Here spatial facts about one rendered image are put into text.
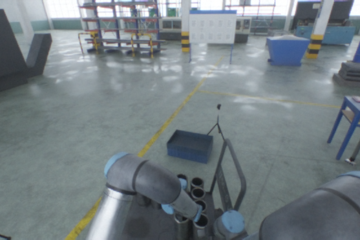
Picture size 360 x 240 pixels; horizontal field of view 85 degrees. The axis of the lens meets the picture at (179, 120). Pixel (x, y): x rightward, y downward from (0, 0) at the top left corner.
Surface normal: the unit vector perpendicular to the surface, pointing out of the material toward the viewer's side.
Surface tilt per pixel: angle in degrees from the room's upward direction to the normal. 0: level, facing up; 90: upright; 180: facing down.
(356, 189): 5
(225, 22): 90
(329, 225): 37
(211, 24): 90
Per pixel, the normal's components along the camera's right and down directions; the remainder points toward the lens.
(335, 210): -0.25, -0.72
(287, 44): -0.17, 0.53
